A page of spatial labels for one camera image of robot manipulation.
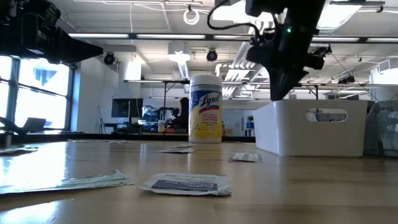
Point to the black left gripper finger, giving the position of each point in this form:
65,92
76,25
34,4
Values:
77,42
74,54

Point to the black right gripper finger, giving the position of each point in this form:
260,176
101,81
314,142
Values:
271,84
284,82

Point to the green white bandage packet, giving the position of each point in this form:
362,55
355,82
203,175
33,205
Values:
15,150
84,141
119,142
77,183
245,157

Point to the small white packet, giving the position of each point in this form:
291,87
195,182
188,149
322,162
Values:
183,145

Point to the blue white antiseptic wipe packet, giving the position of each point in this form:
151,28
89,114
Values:
186,185
175,151

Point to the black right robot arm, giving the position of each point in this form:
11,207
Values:
280,9

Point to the black ceiling fixture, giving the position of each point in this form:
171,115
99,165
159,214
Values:
346,80
321,51

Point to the black ceiling spotlight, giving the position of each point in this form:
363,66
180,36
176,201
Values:
212,55
109,58

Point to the small potted plant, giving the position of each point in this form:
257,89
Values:
250,119

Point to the white plastic bin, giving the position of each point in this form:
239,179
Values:
280,130

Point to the Lysol disinfecting wipes canister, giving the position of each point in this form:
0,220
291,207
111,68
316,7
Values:
205,105

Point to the black monitor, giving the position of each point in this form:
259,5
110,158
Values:
124,108

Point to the grey laptop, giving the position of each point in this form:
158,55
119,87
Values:
34,124

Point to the person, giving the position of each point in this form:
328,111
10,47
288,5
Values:
184,115

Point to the translucent grey plastic bin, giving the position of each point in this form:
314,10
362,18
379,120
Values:
382,130

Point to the small yellow wipes canister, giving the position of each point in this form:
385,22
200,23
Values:
161,127

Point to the black frame background table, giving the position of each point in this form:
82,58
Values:
316,91
149,81

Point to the silver ventilation duct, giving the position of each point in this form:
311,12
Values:
339,15

